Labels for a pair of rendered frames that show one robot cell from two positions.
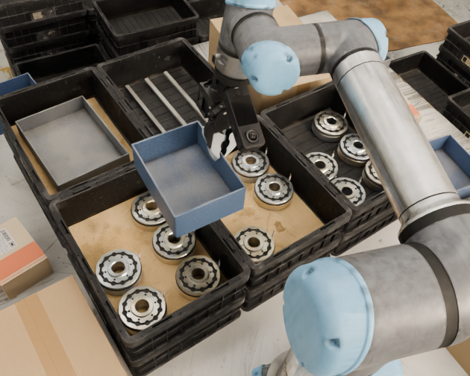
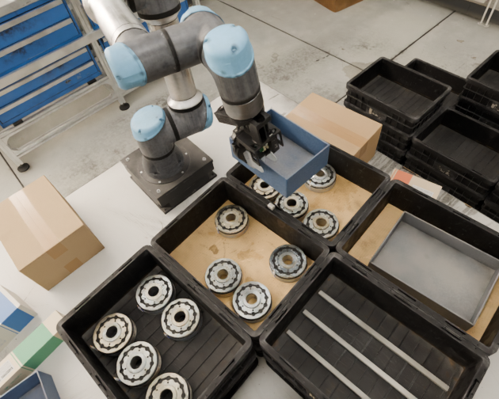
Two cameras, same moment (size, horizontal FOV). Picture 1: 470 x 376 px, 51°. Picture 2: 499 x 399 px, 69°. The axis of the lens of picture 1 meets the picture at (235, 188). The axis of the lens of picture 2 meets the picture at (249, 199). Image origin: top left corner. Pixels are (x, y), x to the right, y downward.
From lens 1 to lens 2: 125 cm
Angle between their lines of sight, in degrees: 74
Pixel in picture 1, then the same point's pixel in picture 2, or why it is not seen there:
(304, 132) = (199, 382)
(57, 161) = (432, 250)
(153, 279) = not seen: hidden behind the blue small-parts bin
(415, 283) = not seen: outside the picture
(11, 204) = not seen: hidden behind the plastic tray
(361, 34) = (127, 37)
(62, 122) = (470, 298)
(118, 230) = (338, 207)
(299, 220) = (197, 260)
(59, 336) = (330, 133)
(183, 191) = (280, 154)
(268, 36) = (203, 14)
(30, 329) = (348, 131)
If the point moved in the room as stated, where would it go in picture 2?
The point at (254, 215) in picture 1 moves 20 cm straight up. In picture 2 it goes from (236, 252) to (226, 216)
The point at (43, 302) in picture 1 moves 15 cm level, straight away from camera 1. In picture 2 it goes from (352, 144) to (393, 165)
